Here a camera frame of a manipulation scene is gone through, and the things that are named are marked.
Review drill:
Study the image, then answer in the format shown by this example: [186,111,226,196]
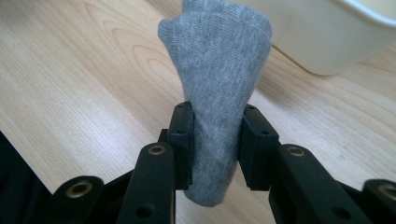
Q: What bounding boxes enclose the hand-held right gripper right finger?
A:
[237,104,373,224]

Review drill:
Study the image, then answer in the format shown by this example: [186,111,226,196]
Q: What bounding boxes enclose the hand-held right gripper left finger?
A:
[116,100,196,224]

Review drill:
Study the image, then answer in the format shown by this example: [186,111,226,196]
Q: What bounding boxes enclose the grey sock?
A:
[157,0,274,208]

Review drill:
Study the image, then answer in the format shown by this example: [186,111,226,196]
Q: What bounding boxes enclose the white divided storage box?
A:
[228,0,396,77]

